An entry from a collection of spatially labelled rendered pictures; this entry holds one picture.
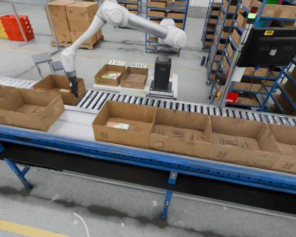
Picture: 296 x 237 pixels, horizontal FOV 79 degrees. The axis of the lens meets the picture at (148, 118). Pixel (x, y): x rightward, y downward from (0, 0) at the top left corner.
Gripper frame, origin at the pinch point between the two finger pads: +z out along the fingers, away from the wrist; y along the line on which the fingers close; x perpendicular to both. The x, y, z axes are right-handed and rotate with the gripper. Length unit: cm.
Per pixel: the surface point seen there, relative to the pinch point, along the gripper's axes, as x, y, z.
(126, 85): -39, 41, 8
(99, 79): -7.6, 40.7, 3.6
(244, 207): -170, -52, 57
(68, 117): -13.2, -37.3, -2.6
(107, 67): -3, 78, 5
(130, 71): -35, 79, 8
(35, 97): 19.4, -29.3, -12.2
